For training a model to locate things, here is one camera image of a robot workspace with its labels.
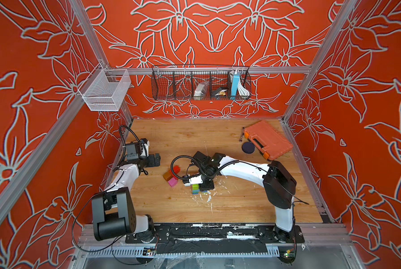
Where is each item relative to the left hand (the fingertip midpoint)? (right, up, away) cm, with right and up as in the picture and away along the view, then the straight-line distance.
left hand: (150, 156), depth 91 cm
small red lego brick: (+14, -8, +2) cm, 16 cm away
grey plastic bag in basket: (+28, +37, 0) cm, 46 cm away
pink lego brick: (+13, -13, -5) cm, 19 cm away
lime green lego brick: (+26, -13, -14) cm, 32 cm away
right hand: (+26, -14, -8) cm, 31 cm away
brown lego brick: (+9, -11, +2) cm, 15 cm away
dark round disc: (+59, +4, +13) cm, 60 cm away
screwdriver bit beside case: (+57, +12, +19) cm, 61 cm away
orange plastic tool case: (+71, +8, +10) cm, 72 cm away
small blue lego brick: (+25, -18, -5) cm, 31 cm away
